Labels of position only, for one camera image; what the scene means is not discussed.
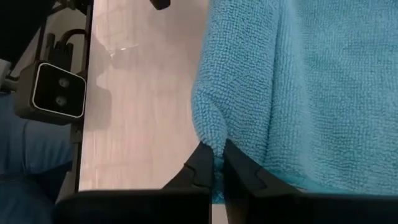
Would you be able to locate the black camera white rim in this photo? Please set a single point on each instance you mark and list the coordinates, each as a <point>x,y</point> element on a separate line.
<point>59,91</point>

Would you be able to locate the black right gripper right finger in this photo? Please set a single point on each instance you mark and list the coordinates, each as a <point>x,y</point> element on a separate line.
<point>264,205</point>

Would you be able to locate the light blue microfibre towel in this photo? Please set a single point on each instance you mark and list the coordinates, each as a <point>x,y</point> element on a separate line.
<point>311,93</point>

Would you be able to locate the blue fabric at table edge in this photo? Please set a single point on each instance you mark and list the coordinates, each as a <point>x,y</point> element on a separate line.
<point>31,143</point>

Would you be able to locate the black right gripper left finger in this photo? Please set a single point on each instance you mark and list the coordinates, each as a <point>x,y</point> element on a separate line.
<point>186,202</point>

